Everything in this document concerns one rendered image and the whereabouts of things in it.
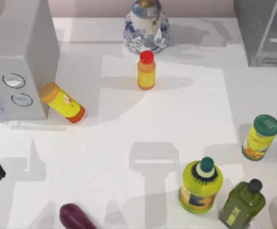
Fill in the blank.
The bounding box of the orange bottle with red cap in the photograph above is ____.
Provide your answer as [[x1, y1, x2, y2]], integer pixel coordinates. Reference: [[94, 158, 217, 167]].
[[136, 51, 157, 91]]

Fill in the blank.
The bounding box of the yellow can with orange ends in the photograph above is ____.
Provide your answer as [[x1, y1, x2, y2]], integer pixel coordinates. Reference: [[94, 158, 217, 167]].
[[39, 82, 86, 124]]

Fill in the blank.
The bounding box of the blue and white vase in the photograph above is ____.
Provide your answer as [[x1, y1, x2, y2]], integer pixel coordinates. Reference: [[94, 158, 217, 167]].
[[122, 0, 170, 54]]

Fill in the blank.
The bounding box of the lime bottle with teal cap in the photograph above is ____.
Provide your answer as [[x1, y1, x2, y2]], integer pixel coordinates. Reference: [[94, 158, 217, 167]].
[[178, 156, 224, 214]]

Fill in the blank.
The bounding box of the small microwave knob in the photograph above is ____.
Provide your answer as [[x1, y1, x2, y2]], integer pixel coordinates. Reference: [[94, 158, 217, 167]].
[[11, 93, 33, 107]]

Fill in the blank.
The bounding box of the purple eggplant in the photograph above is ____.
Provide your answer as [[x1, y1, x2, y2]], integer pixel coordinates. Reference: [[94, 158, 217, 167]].
[[59, 203, 98, 229]]

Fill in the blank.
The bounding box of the yellow can with green lid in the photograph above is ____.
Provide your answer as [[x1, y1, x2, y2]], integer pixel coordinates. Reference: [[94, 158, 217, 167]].
[[241, 114, 277, 162]]

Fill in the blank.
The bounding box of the large microwave knob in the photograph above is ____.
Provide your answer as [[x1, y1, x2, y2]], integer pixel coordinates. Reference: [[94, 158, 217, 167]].
[[2, 73, 26, 89]]

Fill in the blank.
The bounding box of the olive green bottle black cap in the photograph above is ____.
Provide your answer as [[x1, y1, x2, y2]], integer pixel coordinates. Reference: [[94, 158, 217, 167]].
[[218, 178, 266, 229]]

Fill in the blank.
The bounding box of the pale microwave oven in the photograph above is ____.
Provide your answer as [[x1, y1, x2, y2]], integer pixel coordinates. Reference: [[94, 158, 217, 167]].
[[0, 0, 61, 123]]

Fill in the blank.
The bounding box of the grey cabinet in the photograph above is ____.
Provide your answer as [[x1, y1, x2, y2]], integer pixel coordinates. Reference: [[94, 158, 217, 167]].
[[233, 0, 277, 67]]

